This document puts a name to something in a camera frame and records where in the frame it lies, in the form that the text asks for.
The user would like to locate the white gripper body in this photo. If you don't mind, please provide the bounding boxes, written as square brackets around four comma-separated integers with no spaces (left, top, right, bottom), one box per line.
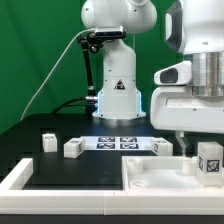
[150,87,224,134]

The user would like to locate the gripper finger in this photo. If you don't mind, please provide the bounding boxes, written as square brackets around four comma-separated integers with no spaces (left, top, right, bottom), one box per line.
[175,131,189,157]

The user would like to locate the white square tabletop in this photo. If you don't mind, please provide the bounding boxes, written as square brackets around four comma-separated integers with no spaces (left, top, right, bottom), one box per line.
[122,156,224,190]

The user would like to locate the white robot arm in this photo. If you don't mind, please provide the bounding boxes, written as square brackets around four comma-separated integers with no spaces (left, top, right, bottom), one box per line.
[81,0,224,134]

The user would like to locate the fiducial marker sheet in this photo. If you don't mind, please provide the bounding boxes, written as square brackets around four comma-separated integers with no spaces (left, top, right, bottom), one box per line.
[84,136,152,151]

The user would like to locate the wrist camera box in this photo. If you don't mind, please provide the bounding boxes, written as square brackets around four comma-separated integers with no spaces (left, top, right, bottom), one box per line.
[154,61,193,86]

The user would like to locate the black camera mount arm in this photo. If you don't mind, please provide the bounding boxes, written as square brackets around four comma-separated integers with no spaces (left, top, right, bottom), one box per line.
[77,36,96,118]

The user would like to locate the front camera on mount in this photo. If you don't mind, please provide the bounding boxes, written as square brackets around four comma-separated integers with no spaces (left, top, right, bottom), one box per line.
[94,26,126,39]

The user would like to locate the black base cables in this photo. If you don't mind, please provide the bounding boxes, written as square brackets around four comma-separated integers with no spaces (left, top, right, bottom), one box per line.
[50,96,100,116]

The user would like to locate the grey camera cable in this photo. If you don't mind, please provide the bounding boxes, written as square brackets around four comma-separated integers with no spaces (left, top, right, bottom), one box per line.
[19,27,96,122]

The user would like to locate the white U-shaped fence frame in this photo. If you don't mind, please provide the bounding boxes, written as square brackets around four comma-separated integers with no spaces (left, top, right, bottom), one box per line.
[0,158,224,215]

